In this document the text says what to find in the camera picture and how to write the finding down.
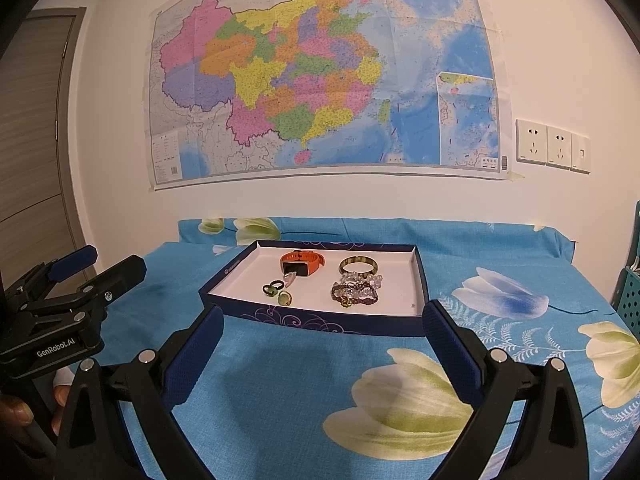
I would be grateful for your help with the white wall socket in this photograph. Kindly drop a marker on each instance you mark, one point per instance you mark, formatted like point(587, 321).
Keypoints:
point(559, 146)
point(532, 141)

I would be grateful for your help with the blue floral tablecloth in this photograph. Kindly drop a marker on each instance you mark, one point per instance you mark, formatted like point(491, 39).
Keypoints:
point(300, 385)

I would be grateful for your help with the teal perforated rack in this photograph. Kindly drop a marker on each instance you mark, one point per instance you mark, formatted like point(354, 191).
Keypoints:
point(630, 300)

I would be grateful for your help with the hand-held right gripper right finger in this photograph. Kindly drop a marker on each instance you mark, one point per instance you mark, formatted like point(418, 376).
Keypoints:
point(445, 350)

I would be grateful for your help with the person's left hand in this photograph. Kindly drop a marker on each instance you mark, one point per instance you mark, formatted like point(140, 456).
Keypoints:
point(17, 410)

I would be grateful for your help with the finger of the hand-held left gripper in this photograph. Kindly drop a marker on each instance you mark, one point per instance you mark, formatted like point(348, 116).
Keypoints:
point(120, 275)
point(72, 262)

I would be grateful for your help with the green-brown bangle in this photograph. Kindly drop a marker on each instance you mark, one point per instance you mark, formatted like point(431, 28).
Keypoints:
point(345, 262)

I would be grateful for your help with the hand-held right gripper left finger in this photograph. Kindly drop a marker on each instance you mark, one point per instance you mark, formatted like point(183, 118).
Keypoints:
point(197, 355)

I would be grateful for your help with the orange smartwatch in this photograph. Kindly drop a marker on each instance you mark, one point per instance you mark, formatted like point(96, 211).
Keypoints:
point(312, 260)

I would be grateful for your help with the grey-brown door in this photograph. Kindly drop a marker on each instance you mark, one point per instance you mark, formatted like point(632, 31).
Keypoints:
point(30, 135)

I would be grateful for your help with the white wall switch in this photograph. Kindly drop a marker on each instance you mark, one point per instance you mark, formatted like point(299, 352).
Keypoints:
point(581, 152)

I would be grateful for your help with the colourful wall map poster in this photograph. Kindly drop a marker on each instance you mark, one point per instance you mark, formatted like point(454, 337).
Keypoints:
point(325, 70)

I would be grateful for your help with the dark blue box tray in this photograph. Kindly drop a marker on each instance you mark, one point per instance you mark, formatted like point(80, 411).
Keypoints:
point(320, 310)

